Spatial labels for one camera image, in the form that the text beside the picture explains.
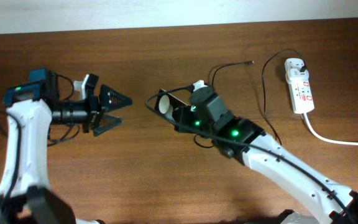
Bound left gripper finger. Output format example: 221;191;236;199
93;114;122;137
99;85;132;112

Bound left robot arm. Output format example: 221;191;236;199
0;68;132;223

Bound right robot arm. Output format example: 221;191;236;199
168;86;358;224

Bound white charger plug adapter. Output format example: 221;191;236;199
286;68;309;84

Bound white power strip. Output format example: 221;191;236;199
285;58;314;114

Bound black charger cable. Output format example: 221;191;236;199
208;48;307;146

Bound white power strip cord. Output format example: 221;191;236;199
301;112;358;148

